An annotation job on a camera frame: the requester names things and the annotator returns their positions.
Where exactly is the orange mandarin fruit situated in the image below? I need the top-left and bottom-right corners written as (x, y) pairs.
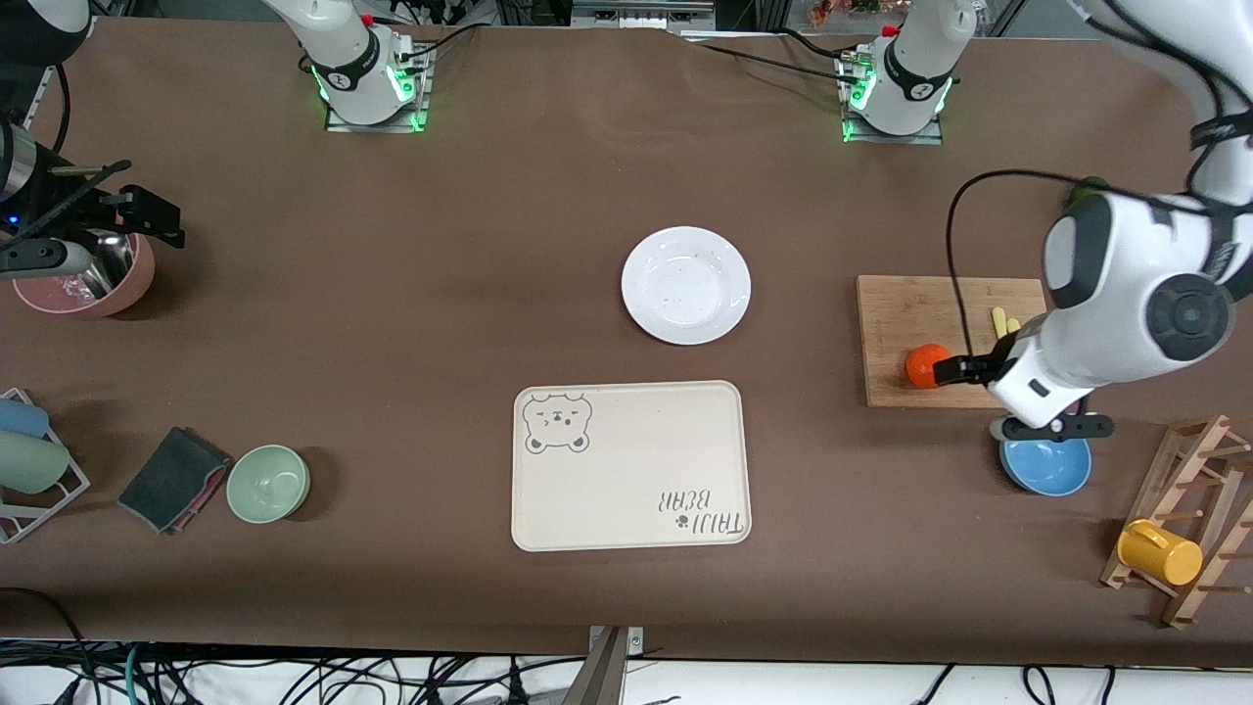
top-left (905, 343), bottom-right (955, 391)

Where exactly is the white round plate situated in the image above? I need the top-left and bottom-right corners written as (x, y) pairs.
top-left (622, 226), bottom-right (753, 346)

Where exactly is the metal ladle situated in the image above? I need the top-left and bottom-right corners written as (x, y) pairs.
top-left (61, 233), bottom-right (136, 300)

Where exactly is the pink bowl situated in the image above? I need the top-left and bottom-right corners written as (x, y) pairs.
top-left (12, 233), bottom-right (156, 319)

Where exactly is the wooden cutting board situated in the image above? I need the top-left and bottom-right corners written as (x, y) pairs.
top-left (857, 275), bottom-right (1048, 409)

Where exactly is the blue bowl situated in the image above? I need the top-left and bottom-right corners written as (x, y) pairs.
top-left (999, 436), bottom-right (1092, 497)

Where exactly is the blue cup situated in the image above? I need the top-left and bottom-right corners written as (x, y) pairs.
top-left (0, 397), bottom-right (50, 440)

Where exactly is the wooden mug rack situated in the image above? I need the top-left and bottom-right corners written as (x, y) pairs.
top-left (1099, 414), bottom-right (1253, 630)

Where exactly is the pale green cup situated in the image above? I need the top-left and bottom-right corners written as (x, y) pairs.
top-left (0, 431), bottom-right (71, 495)

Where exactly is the yellow mug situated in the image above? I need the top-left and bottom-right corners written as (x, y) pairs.
top-left (1117, 519), bottom-right (1204, 587)

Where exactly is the light green bowl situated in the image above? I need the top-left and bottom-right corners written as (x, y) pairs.
top-left (226, 445), bottom-right (311, 524)

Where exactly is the cream bear print tray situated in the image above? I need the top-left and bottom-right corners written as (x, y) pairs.
top-left (510, 380), bottom-right (753, 553)

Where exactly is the grey angled bar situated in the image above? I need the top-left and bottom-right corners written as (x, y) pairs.
top-left (560, 629), bottom-right (628, 705)

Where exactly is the grey metal box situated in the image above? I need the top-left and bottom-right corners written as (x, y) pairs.
top-left (571, 0), bottom-right (718, 32)

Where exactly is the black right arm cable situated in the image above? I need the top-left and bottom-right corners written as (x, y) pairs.
top-left (27, 61), bottom-right (72, 156)

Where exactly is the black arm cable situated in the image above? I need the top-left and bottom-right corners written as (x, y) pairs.
top-left (27, 61), bottom-right (72, 156)
top-left (945, 170), bottom-right (1210, 363)

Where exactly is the aluminium frame rail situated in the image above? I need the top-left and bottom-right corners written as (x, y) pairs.
top-left (18, 67), bottom-right (58, 133)

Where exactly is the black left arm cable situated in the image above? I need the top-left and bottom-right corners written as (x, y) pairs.
top-left (945, 170), bottom-right (1210, 363)

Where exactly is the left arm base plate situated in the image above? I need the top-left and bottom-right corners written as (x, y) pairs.
top-left (838, 51), bottom-right (947, 147)

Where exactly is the grey wire cup rack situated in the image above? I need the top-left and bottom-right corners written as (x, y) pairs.
top-left (0, 387), bottom-right (92, 545)

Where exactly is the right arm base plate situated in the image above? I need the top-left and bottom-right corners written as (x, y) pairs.
top-left (325, 41), bottom-right (434, 133)

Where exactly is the black base cable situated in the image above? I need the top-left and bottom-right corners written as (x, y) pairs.
top-left (396, 22), bottom-right (483, 71)
top-left (675, 32), bottom-right (864, 81)

